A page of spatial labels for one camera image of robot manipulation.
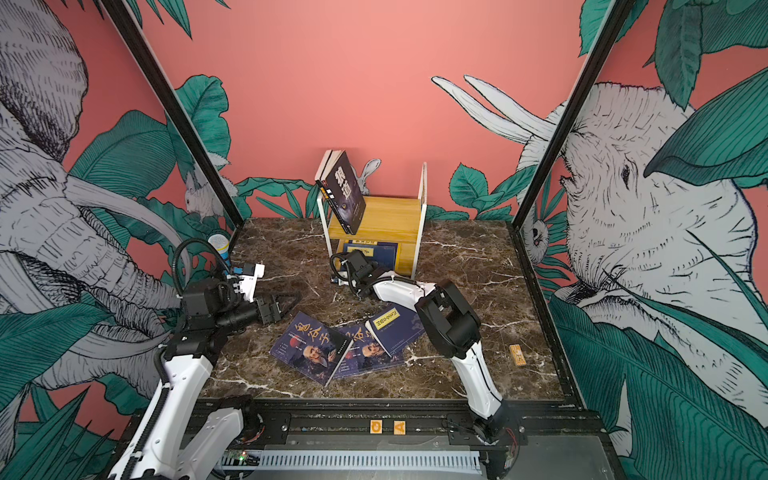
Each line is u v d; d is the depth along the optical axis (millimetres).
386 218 956
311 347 859
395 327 898
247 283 661
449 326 542
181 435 436
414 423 750
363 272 762
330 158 817
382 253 1033
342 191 835
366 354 859
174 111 867
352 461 702
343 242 1080
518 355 859
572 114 867
